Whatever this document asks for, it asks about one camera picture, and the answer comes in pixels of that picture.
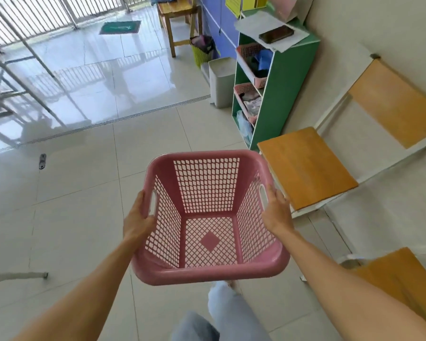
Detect person's left hand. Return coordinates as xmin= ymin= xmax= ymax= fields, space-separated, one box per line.
xmin=123 ymin=190 xmax=157 ymax=247

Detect person's right hand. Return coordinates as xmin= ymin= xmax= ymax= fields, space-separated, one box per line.
xmin=261 ymin=184 xmax=294 ymax=237

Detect pink plastic laundry basket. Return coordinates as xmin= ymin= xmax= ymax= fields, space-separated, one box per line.
xmin=131 ymin=150 xmax=291 ymax=286

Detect person's left forearm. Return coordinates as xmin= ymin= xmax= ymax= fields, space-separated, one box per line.
xmin=12 ymin=235 xmax=144 ymax=341

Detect person's right forearm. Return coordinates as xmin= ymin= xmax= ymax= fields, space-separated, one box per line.
xmin=276 ymin=226 xmax=426 ymax=341

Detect plastic bag on shelf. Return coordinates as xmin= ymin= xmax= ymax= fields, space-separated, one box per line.
xmin=236 ymin=110 xmax=254 ymax=145

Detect white folding chair wooden seat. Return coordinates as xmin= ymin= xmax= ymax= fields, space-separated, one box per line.
xmin=257 ymin=54 xmax=426 ymax=219

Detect pink storage basket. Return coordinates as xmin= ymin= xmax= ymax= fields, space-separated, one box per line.
xmin=236 ymin=42 xmax=270 ymax=89
xmin=233 ymin=82 xmax=263 ymax=125

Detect green shelf cabinet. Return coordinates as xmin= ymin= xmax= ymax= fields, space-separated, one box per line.
xmin=231 ymin=9 xmax=321 ymax=152

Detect white trash bin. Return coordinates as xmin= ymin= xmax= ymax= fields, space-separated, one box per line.
xmin=208 ymin=57 xmax=237 ymax=109

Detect person's legs in jeans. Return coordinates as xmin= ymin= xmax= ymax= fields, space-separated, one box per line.
xmin=170 ymin=281 xmax=272 ymax=341

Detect green woven waste basket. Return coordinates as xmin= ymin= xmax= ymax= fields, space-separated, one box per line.
xmin=190 ymin=35 xmax=215 ymax=68

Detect black smartphone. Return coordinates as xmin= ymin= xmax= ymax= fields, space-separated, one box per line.
xmin=258 ymin=25 xmax=295 ymax=45

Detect white paper sheets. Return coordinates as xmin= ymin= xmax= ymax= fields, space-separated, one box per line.
xmin=234 ymin=10 xmax=310 ymax=53

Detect green door mat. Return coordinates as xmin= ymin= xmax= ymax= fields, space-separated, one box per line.
xmin=99 ymin=20 xmax=142 ymax=35

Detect metal drying rack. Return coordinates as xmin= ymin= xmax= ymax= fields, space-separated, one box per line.
xmin=0 ymin=0 xmax=68 ymax=126

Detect pink paper bag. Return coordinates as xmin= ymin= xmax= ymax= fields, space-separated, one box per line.
xmin=268 ymin=0 xmax=315 ymax=23

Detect yellow box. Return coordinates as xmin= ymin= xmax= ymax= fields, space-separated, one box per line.
xmin=225 ymin=0 xmax=268 ymax=18

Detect metal balcony railing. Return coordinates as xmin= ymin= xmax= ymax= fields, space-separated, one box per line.
xmin=0 ymin=0 xmax=151 ymax=46

